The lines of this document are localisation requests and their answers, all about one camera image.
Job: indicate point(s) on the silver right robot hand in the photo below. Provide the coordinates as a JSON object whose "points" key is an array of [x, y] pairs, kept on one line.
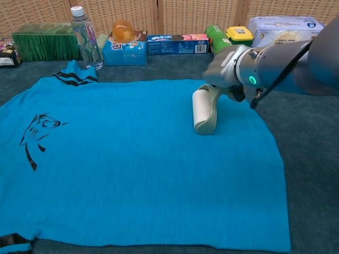
{"points": [[223, 68]]}

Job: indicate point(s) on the pale green lint roller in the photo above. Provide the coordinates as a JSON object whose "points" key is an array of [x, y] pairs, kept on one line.
{"points": [[202, 113]]}

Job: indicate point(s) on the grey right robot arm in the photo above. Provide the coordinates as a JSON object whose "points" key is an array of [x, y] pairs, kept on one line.
{"points": [[286, 66]]}

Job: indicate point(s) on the green chips can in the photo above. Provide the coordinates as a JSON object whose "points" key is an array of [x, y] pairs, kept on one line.
{"points": [[215, 39]]}

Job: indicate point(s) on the green container yellow lid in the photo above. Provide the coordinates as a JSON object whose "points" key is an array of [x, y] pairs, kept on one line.
{"points": [[238, 35]]}

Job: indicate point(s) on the blue pink cookie box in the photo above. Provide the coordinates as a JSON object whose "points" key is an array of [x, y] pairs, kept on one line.
{"points": [[174, 45]]}

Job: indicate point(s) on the woven folding screen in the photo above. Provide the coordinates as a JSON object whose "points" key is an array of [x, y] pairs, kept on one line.
{"points": [[185, 16]]}

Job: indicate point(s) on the white wet wipes pack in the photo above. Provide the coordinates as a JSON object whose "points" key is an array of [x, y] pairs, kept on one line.
{"points": [[280, 30]]}

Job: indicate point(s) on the blue snack carton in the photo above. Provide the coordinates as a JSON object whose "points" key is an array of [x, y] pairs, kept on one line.
{"points": [[124, 55]]}

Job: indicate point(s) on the orange jelly cup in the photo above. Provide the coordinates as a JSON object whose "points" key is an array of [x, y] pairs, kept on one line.
{"points": [[122, 30]]}

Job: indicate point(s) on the dark blue table mat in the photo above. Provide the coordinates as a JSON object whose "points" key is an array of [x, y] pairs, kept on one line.
{"points": [[312, 158]]}

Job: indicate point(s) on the blue cat print t-shirt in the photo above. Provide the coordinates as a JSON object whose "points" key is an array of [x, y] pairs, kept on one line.
{"points": [[132, 164]]}

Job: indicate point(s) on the clear plastic water bottle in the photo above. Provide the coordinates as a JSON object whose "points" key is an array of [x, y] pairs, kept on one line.
{"points": [[86, 45]]}

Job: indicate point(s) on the green grass print box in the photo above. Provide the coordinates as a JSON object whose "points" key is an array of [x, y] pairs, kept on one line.
{"points": [[45, 45]]}

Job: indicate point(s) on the purple black snack bag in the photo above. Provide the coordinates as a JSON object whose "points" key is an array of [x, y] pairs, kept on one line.
{"points": [[8, 53]]}

